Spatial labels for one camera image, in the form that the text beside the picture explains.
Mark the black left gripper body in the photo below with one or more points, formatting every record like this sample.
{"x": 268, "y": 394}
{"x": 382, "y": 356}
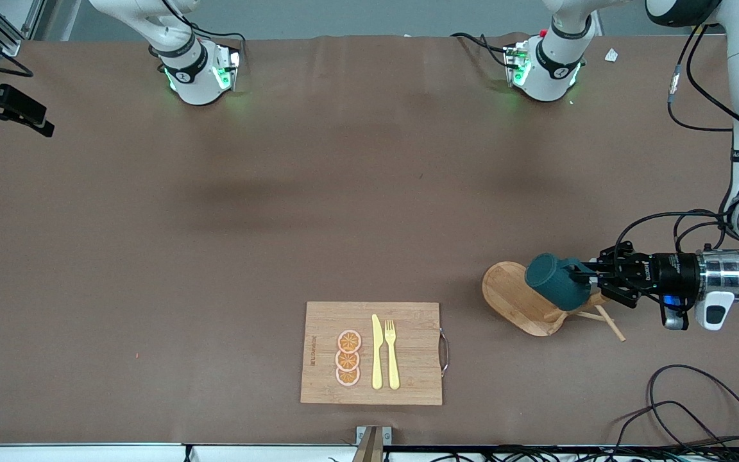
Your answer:
{"x": 670, "y": 272}

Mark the dark green mug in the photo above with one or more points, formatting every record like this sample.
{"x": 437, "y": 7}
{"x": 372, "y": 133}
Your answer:
{"x": 555, "y": 282}

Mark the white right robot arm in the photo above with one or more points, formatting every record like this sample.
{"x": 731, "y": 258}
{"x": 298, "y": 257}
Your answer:
{"x": 196, "y": 77}

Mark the wooden mug rack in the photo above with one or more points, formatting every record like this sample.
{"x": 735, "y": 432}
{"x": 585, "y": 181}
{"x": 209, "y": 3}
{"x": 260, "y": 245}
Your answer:
{"x": 507, "y": 295}

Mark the white paper scrap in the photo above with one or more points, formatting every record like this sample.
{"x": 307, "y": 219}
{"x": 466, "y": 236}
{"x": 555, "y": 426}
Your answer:
{"x": 611, "y": 55}

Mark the wooden cutting board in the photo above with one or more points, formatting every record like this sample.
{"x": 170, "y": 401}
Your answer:
{"x": 408, "y": 346}

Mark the yellow plastic fork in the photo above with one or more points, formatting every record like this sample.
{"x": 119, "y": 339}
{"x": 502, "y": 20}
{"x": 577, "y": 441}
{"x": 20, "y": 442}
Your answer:
{"x": 393, "y": 366}

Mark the yellow plastic knife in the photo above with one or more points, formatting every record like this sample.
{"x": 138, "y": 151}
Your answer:
{"x": 377, "y": 359}

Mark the orange slice toy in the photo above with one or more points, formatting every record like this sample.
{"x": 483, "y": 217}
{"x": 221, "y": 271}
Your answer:
{"x": 347, "y": 360}
{"x": 349, "y": 341}
{"x": 348, "y": 376}

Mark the brown table cover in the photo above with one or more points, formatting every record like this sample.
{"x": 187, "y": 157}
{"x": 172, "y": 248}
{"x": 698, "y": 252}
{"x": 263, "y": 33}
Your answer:
{"x": 344, "y": 192}

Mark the aluminium frame profile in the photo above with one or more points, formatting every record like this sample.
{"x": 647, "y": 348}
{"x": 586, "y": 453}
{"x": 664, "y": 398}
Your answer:
{"x": 7, "y": 45}

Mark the metal table bracket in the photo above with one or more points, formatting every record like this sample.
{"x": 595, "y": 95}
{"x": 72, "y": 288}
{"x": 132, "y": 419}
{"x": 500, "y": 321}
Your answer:
{"x": 371, "y": 446}

